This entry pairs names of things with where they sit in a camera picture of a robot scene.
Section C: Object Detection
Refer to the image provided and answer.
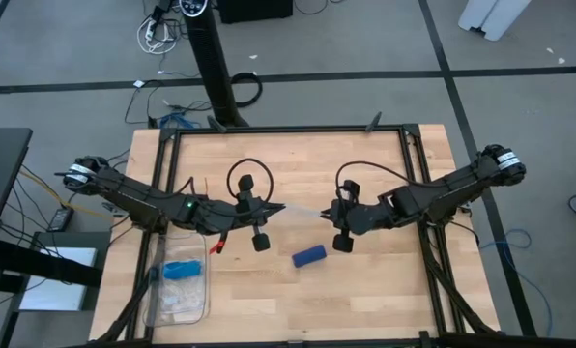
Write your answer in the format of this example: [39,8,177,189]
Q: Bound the black power adapter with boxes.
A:
[47,206,75,233]

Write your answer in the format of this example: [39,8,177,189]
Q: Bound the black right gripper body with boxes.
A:
[332,180,395,254]

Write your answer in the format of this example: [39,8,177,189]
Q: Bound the black camera cable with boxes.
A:
[334,160,437,204]
[226,158,275,207]

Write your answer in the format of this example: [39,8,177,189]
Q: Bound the clear plastic tub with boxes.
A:
[144,234,213,329]

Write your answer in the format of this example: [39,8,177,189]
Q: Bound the blue cable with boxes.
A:
[478,228,555,338]
[158,112,203,130]

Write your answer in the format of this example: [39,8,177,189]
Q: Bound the white panel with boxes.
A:
[19,246,99,311]

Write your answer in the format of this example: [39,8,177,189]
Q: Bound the black desk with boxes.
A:
[0,127,113,348]

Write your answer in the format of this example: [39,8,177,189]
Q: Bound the red strap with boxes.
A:
[208,231,230,256]

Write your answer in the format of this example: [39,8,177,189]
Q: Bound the black left camera cable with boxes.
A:
[226,158,275,207]

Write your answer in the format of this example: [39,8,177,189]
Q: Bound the black right camera cable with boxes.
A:
[334,160,437,204]

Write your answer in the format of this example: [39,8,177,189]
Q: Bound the black tower fan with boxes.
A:
[179,0,250,130]

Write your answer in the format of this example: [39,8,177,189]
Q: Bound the black box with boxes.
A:
[217,0,295,25]

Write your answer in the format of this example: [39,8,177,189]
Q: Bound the white power strip with cables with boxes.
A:
[136,13,180,56]

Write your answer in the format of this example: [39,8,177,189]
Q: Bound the black cable coil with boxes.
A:
[229,71,265,109]

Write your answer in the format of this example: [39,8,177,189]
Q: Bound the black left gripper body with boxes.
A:
[198,174,273,253]

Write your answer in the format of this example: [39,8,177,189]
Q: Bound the blue bandage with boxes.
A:
[161,259,203,280]
[291,244,328,269]

